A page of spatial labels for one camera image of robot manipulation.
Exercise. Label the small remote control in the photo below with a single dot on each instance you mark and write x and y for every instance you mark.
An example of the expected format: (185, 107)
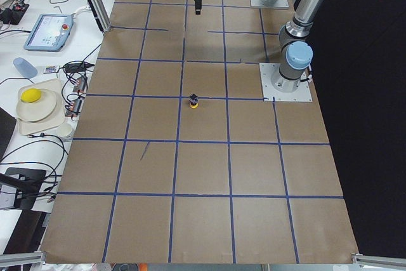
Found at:
(51, 69)

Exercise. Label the light blue plastic cup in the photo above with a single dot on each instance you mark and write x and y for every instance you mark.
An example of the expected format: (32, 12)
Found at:
(25, 68)

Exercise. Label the yellow lemon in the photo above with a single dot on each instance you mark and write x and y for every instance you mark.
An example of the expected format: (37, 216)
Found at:
(31, 95)

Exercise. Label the black power strip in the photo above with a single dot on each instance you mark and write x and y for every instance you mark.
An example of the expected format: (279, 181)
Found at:
(14, 15)

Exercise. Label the black camera stand base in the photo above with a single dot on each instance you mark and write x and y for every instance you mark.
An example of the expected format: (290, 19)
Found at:
(20, 187)

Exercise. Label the beige round plate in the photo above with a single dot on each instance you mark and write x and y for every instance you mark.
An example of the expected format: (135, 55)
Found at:
(38, 110)

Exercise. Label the beige rectangular tray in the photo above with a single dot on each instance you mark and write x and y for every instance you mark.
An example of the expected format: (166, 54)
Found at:
(56, 118)

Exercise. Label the white paper cup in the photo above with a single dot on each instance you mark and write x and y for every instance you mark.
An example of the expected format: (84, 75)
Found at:
(65, 131)

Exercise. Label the blue teach pendant near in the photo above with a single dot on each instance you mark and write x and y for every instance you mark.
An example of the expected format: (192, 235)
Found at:
(49, 33)

